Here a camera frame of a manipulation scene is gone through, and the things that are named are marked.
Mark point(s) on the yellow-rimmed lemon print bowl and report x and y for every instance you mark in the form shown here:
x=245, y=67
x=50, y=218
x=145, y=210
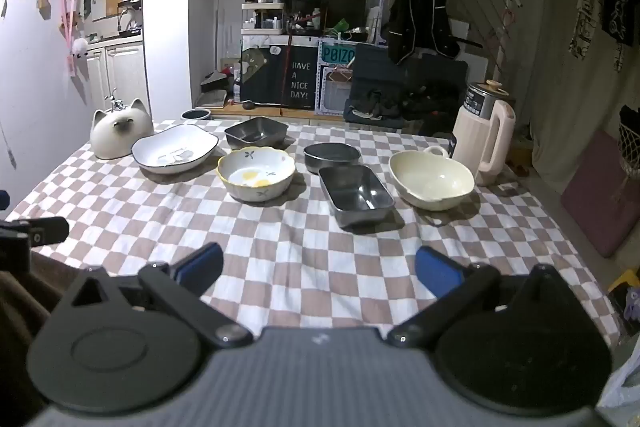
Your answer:
x=256, y=174

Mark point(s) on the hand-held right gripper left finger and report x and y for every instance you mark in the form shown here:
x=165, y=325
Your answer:
x=200, y=264

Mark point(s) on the black printed hanging shirt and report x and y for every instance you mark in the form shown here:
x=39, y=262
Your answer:
x=622, y=7

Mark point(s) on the dark round trash bin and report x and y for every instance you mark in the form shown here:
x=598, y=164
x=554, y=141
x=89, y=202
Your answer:
x=195, y=114

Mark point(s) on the round steel bowl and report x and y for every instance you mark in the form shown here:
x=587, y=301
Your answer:
x=332, y=157

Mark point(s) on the yellow box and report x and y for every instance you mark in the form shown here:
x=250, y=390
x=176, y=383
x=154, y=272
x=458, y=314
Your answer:
x=625, y=287

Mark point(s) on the white storage rack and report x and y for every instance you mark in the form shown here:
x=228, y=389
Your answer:
x=262, y=19

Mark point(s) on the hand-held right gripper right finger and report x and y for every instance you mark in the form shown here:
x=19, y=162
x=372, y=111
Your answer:
x=437, y=269

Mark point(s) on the brown white checkered tablecloth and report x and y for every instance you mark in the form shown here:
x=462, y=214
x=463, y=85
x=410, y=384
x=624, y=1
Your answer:
x=280, y=247

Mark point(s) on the white kitchen cabinets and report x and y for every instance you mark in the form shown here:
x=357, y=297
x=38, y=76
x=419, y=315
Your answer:
x=117, y=72

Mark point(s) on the rectangular steel container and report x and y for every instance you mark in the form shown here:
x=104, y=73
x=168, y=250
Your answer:
x=356, y=197

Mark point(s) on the white cat-shaped container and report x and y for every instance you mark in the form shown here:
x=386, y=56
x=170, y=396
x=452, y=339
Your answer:
x=120, y=129

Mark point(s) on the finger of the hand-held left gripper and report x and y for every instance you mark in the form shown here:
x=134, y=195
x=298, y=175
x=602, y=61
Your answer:
x=4, y=199
x=45, y=232

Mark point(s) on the black jacket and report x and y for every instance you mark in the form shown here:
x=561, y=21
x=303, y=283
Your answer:
x=422, y=17

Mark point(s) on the black lettered sign board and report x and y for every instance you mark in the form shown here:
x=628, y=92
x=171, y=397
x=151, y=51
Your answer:
x=277, y=77

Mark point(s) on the pink ribbon plush toy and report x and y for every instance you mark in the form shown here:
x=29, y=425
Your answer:
x=75, y=32

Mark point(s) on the teal-framed poster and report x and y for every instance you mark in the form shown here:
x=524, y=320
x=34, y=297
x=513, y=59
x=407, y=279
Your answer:
x=332, y=77

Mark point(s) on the square steel bowl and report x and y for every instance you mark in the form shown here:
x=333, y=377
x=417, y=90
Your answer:
x=256, y=132

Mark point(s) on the low wooden bench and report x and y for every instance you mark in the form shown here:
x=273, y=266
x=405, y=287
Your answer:
x=270, y=111

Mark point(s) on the white bowl with dark rim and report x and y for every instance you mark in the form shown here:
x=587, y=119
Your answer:
x=172, y=149

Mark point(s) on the beige electric kettle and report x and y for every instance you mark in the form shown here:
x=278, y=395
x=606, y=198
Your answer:
x=482, y=132

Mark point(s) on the pink floor mat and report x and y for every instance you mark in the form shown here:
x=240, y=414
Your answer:
x=607, y=192

